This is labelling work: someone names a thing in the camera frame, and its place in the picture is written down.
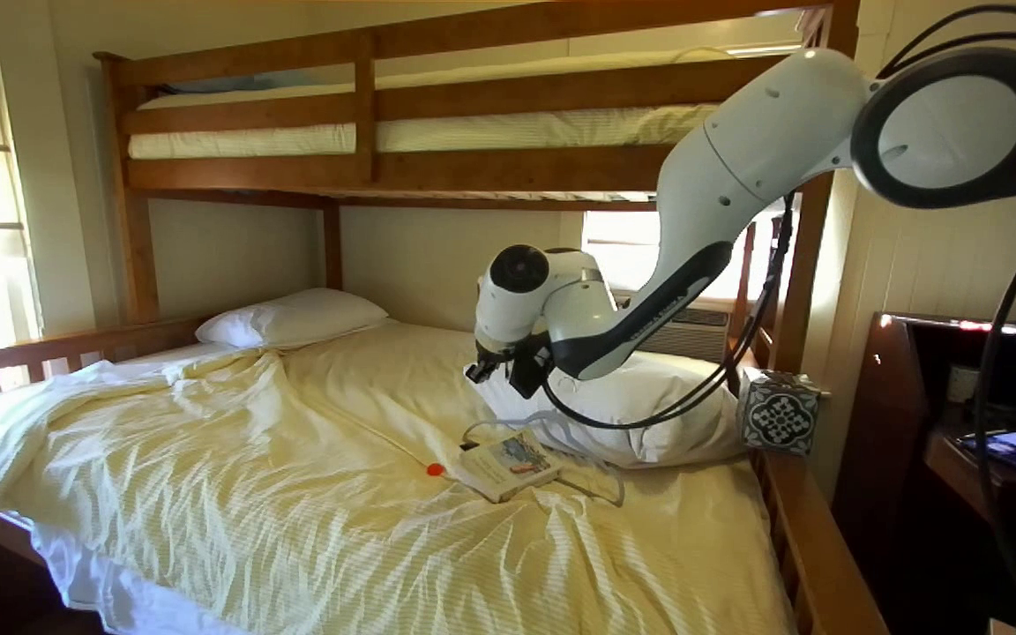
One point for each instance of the small orange object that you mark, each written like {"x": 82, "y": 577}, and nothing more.
{"x": 436, "y": 470}

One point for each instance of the dark wooden desk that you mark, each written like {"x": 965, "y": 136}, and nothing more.
{"x": 896, "y": 495}

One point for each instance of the wooden bunk bed frame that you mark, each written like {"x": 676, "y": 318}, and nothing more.
{"x": 474, "y": 169}

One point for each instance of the bunk mattress with pale sheet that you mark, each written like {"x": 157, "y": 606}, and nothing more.
{"x": 474, "y": 129}

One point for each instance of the small bright window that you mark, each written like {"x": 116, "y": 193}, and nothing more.
{"x": 619, "y": 252}

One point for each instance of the rumpled white pillow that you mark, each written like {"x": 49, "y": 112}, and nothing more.
{"x": 659, "y": 401}

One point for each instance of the smooth white pillow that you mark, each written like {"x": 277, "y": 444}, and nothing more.
{"x": 291, "y": 318}

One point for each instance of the white bed sheet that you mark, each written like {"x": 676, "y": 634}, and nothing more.
{"x": 121, "y": 600}

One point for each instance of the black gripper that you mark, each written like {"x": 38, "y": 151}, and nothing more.
{"x": 529, "y": 364}

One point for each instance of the pale yellow bedspread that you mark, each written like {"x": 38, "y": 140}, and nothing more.
{"x": 297, "y": 515}

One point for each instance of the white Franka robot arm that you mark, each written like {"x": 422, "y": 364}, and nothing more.
{"x": 756, "y": 152}

